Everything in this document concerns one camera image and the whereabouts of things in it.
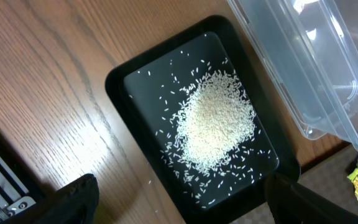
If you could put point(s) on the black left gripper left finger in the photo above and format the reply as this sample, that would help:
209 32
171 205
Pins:
74 203

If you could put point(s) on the black rectangular tray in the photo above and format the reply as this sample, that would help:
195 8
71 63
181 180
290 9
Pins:
148 90

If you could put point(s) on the clear plastic bin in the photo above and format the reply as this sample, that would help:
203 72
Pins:
309 49

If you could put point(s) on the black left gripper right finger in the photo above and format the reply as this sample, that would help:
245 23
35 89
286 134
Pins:
290 202

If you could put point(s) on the pile of rice grains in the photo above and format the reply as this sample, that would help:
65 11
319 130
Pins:
215 119

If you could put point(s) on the brown serving tray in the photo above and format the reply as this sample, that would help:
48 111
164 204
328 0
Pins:
329 179

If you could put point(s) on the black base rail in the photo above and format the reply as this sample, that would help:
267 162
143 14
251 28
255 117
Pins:
19 189

